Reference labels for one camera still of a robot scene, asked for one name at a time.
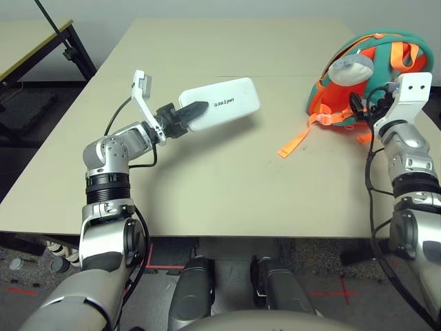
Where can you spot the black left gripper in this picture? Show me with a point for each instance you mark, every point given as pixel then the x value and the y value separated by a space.
pixel 170 120

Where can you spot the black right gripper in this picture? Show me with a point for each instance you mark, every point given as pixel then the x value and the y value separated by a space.
pixel 380 107

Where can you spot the white pencil case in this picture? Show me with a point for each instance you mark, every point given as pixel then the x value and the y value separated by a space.
pixel 227 103

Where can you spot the green and orange backpack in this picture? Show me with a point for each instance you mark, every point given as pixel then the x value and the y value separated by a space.
pixel 322 96

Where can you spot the grey plush backpack charm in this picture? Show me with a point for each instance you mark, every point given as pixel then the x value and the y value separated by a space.
pixel 351 70

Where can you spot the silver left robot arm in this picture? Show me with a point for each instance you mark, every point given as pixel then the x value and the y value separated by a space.
pixel 110 151

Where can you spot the black table foot bar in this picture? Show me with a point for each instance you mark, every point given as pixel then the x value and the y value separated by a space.
pixel 20 243
pixel 365 253

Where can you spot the thin black pole with clamp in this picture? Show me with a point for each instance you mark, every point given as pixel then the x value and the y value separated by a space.
pixel 51 24

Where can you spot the black foam floor mat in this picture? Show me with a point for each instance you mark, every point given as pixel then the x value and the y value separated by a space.
pixel 24 113

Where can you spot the grey left robot leg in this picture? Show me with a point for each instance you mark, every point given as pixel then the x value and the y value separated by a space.
pixel 191 293

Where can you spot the grey robot leg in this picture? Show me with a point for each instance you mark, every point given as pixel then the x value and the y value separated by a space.
pixel 279 289
pixel 191 293

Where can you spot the grey right robot leg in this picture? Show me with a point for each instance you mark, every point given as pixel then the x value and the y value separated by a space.
pixel 279 289

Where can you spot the grey robot torso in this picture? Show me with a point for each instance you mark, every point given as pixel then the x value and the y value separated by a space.
pixel 241 322

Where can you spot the grey round floor cap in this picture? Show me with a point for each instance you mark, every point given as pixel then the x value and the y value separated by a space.
pixel 17 265

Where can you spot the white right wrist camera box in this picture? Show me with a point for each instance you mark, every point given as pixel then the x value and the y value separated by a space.
pixel 413 93

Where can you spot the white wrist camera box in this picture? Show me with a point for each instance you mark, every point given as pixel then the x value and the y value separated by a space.
pixel 141 82
pixel 413 93

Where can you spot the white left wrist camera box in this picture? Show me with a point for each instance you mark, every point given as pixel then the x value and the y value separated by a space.
pixel 141 82

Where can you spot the side table with black frame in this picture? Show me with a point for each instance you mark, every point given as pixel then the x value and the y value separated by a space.
pixel 81 51

